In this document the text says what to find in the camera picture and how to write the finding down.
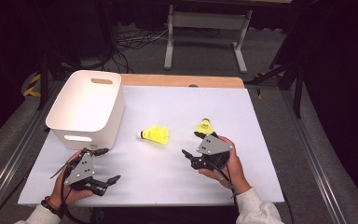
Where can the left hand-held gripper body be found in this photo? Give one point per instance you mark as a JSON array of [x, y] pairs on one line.
[[80, 169]]

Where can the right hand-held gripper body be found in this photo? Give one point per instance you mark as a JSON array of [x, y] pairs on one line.
[[213, 146]]

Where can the yellow plastic shuttlecock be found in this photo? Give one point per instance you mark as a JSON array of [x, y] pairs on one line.
[[157, 134], [204, 127]]

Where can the white plastic storage bin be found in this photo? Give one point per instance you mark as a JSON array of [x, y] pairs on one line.
[[84, 102]]

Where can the person's left hand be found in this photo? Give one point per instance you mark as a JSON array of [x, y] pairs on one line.
[[71, 196]]

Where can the person's right hand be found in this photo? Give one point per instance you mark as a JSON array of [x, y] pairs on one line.
[[236, 168]]

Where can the white table mat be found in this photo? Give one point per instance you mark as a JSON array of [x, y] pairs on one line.
[[167, 102]]

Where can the black tripod stand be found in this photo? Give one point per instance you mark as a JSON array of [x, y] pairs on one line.
[[298, 90], [45, 81]]

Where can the yellow black hazard tape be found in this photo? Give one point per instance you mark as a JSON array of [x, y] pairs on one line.
[[32, 85]]

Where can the grey metal stand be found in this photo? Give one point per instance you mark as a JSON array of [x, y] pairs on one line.
[[208, 20]]

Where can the dark curtain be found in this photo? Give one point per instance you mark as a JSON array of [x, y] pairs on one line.
[[338, 62], [0, 46]]

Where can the aluminium floor rail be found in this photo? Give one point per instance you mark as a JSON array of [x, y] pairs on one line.
[[317, 168], [12, 161]]

